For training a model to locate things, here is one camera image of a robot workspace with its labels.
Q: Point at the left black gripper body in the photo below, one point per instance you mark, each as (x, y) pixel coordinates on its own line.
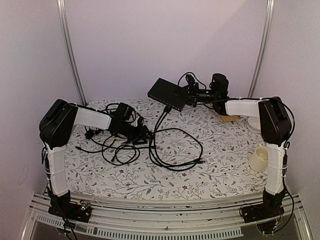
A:
(134, 135)

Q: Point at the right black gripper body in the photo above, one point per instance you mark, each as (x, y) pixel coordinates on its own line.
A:
(201, 96)

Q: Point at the black network switch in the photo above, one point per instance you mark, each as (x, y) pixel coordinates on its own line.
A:
(165, 92)

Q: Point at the black power adapter plug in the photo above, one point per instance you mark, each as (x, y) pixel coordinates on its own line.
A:
(89, 134)

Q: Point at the black ethernet cable pulled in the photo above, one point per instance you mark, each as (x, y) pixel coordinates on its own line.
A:
(99, 147)

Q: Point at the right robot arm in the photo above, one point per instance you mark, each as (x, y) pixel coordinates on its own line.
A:
(276, 122)

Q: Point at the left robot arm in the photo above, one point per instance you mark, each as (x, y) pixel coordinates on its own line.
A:
(57, 130)

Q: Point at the woven bamboo tray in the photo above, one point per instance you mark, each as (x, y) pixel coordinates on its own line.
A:
(227, 118)

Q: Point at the floral table mat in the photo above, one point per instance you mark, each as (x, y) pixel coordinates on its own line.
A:
(195, 156)

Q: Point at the white ceramic bowl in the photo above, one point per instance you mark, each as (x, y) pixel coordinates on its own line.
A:
(254, 124)

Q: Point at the cream ribbed cup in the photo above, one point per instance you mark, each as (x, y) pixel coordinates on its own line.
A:
(258, 161)

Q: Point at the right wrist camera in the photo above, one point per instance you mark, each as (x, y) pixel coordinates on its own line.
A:
(190, 80)

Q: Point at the front aluminium rail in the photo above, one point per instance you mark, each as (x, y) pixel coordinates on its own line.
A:
(128, 219)

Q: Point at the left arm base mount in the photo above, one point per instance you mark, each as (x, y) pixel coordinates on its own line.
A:
(64, 208)

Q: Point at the right aluminium frame post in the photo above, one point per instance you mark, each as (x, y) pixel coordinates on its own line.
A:
(268, 18)

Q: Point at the aluminium frame post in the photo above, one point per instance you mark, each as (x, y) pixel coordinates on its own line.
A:
(62, 13)
(268, 18)

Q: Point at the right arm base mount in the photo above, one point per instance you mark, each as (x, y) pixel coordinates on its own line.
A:
(267, 209)

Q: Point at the left aluminium frame post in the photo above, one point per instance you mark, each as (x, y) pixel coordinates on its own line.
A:
(62, 13)

